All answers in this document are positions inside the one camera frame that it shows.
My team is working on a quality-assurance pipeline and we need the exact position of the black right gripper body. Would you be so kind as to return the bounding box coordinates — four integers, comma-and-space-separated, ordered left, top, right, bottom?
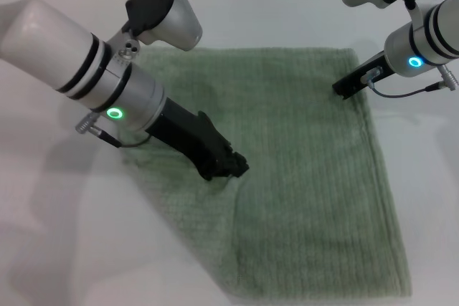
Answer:
350, 51, 395, 94

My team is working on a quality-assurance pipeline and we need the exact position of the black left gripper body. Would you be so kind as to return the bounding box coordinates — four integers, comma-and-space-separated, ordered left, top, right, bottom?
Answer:
145, 97, 230, 181

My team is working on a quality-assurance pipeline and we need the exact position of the green ribbed towel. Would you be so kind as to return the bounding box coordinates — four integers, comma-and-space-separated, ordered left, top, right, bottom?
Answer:
121, 46, 413, 290

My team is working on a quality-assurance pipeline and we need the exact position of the right arm connector cable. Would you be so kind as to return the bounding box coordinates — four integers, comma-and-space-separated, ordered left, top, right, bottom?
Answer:
360, 64, 459, 99

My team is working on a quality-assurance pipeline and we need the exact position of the arm connector cable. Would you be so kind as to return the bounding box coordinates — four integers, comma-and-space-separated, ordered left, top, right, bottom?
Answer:
360, 64, 459, 99
74, 112, 152, 149

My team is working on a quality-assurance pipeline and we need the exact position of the left arm connector cable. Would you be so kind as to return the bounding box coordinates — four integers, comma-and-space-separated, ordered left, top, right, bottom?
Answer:
74, 112, 152, 149

